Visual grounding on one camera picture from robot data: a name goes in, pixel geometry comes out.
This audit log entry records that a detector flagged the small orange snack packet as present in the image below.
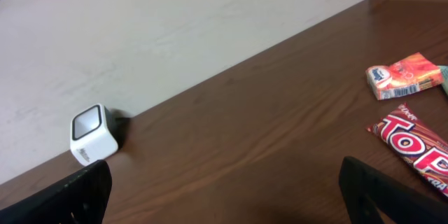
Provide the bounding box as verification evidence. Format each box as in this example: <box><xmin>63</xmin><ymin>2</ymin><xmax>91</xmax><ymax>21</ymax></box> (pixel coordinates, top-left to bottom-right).
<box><xmin>365</xmin><ymin>52</ymin><xmax>444</xmax><ymax>100</ymax></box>

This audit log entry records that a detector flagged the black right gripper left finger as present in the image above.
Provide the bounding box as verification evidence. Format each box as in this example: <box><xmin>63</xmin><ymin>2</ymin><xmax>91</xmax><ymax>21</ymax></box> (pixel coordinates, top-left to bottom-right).
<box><xmin>1</xmin><ymin>160</ymin><xmax>112</xmax><ymax>224</ymax></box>

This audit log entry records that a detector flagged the white barcode scanner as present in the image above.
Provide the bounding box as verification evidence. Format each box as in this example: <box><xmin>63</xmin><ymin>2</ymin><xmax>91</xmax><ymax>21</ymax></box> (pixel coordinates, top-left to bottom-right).
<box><xmin>69</xmin><ymin>104</ymin><xmax>130</xmax><ymax>166</ymax></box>

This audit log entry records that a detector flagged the orange chocolate bar wrapper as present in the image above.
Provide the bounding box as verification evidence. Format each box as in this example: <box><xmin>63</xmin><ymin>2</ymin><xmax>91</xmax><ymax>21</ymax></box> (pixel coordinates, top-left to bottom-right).
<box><xmin>366</xmin><ymin>103</ymin><xmax>447</xmax><ymax>196</ymax></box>

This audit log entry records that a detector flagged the mint green tissue pack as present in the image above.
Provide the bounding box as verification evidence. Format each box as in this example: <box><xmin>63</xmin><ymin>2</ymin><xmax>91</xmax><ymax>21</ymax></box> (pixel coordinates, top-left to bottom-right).
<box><xmin>439</xmin><ymin>65</ymin><xmax>448</xmax><ymax>95</ymax></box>

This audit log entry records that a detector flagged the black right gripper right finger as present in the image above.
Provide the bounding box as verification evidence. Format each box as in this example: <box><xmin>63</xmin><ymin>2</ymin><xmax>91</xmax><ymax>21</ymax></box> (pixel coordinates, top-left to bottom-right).
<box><xmin>339</xmin><ymin>156</ymin><xmax>447</xmax><ymax>223</ymax></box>

